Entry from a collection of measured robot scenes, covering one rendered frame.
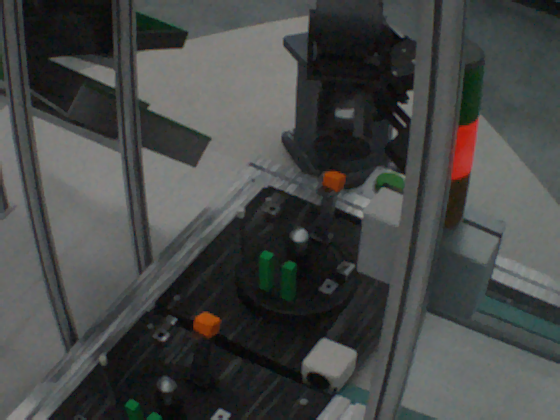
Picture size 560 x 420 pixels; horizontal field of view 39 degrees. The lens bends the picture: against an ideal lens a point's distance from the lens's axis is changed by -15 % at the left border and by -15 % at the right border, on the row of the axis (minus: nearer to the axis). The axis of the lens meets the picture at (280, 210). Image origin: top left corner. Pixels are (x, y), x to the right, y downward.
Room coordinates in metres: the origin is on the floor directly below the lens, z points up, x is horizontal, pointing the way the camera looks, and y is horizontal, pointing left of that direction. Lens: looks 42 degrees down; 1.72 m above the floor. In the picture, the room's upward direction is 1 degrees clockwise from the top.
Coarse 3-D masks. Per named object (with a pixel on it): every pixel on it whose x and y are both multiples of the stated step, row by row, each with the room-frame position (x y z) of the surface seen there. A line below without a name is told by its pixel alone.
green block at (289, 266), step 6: (288, 264) 0.68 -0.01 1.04; (294, 264) 0.68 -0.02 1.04; (282, 270) 0.67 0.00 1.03; (288, 270) 0.67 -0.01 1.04; (294, 270) 0.67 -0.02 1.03; (282, 276) 0.67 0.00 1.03; (288, 276) 0.67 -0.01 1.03; (294, 276) 0.67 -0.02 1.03; (282, 282) 0.67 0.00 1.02; (288, 282) 0.67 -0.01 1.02; (294, 282) 0.67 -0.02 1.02; (282, 288) 0.67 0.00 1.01; (288, 288) 0.67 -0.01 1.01; (294, 288) 0.67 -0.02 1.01; (282, 294) 0.67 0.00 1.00; (288, 294) 0.67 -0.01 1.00; (294, 294) 0.67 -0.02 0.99; (288, 300) 0.67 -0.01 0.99
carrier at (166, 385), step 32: (160, 320) 0.65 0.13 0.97; (128, 352) 0.59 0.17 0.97; (160, 352) 0.60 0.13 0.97; (192, 352) 0.60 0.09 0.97; (224, 352) 0.61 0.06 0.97; (96, 384) 0.54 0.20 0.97; (128, 384) 0.53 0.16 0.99; (160, 384) 0.50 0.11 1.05; (192, 384) 0.54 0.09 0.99; (224, 384) 0.54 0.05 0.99; (256, 384) 0.56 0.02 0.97; (288, 384) 0.56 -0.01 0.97; (64, 416) 0.49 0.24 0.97; (96, 416) 0.49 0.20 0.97; (128, 416) 0.47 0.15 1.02; (160, 416) 0.46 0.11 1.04; (192, 416) 0.49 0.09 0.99; (224, 416) 0.49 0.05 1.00; (256, 416) 0.51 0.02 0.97; (288, 416) 0.51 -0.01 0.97
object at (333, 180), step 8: (328, 176) 0.78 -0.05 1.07; (336, 176) 0.78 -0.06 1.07; (344, 176) 0.79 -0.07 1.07; (328, 184) 0.78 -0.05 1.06; (336, 184) 0.77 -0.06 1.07; (320, 192) 0.76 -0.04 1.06; (328, 192) 0.76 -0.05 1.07; (336, 192) 0.78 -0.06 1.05; (328, 200) 0.77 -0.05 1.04; (336, 200) 0.78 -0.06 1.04; (320, 208) 0.77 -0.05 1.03; (328, 208) 0.77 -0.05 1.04; (320, 216) 0.77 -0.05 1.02; (328, 216) 0.77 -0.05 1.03; (320, 224) 0.76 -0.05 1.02; (328, 224) 0.76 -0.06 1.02; (320, 232) 0.76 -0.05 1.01; (328, 232) 0.76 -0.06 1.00
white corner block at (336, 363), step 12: (324, 348) 0.60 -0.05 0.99; (336, 348) 0.60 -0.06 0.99; (348, 348) 0.60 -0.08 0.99; (312, 360) 0.58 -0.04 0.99; (324, 360) 0.58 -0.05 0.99; (336, 360) 0.58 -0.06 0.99; (348, 360) 0.58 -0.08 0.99; (312, 372) 0.57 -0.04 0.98; (324, 372) 0.56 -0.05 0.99; (336, 372) 0.56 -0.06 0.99; (348, 372) 0.58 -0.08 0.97; (312, 384) 0.57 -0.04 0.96; (324, 384) 0.56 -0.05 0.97; (336, 384) 0.56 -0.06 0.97
